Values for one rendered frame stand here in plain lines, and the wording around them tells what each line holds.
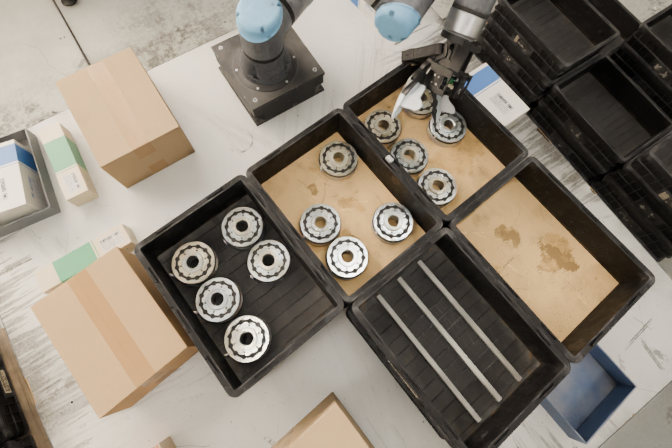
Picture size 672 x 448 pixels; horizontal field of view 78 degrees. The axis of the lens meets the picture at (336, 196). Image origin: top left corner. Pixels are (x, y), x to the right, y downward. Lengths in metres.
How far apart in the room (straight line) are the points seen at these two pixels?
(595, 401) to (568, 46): 1.34
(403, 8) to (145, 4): 2.06
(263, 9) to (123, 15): 1.64
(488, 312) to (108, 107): 1.12
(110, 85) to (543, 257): 1.24
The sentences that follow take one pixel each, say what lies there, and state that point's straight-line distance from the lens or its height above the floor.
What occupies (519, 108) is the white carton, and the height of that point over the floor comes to 0.79.
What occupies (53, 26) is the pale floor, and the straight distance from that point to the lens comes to 2.81.
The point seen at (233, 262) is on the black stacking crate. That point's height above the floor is 0.83.
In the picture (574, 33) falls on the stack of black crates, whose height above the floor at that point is 0.49.
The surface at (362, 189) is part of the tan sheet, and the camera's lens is 1.10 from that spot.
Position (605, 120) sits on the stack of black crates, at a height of 0.38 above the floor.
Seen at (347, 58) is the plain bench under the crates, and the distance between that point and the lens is 1.46.
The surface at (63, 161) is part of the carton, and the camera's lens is 1.39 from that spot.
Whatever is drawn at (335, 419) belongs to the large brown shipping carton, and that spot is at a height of 0.90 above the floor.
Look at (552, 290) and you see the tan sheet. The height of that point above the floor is 0.83.
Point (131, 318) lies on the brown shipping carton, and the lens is 1.09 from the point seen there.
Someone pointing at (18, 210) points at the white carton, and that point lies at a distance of 1.38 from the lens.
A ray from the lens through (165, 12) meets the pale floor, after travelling 2.65.
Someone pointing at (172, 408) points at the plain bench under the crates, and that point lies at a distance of 1.23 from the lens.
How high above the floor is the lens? 1.86
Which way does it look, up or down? 71 degrees down
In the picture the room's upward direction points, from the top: 8 degrees clockwise
